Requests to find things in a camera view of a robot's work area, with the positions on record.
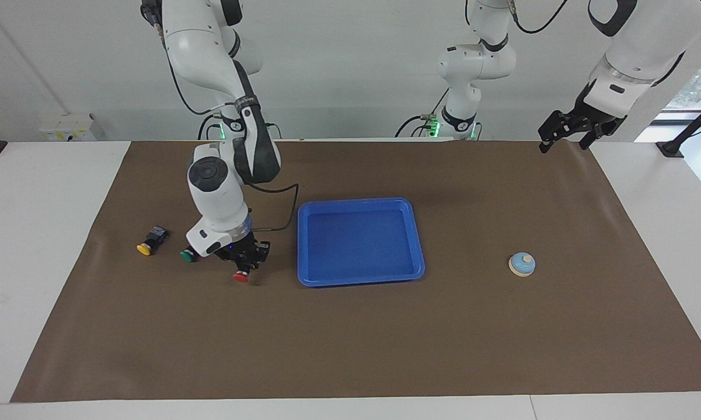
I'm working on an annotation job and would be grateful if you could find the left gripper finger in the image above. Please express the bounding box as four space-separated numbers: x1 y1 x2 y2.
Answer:
580 131 611 151
539 110 573 153

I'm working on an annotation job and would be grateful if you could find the yellow push button switch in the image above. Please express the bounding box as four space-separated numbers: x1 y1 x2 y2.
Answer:
137 225 170 256

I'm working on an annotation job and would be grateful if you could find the light blue desk bell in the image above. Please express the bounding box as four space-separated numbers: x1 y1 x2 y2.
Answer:
508 251 536 277

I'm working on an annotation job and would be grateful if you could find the blue plastic tray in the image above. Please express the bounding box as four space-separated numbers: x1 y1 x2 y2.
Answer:
297 197 426 288

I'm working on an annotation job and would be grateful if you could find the black clamp with angled pole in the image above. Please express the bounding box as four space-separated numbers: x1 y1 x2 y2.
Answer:
655 93 701 158

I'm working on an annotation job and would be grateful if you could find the brown table mat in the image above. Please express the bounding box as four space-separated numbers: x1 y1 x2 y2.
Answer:
10 140 701 403

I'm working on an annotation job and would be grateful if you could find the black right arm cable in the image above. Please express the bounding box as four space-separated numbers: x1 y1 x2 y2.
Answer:
152 12 300 233

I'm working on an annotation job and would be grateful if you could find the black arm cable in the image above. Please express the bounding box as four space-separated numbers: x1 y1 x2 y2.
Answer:
152 12 300 233
511 0 568 34

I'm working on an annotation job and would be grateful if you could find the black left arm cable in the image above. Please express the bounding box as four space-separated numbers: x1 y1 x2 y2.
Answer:
511 0 568 34

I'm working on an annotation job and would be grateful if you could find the black left base cable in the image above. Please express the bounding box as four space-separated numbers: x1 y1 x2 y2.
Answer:
394 87 451 139

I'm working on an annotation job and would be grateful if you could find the white wall outlet box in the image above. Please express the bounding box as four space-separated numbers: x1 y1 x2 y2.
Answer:
38 114 107 142

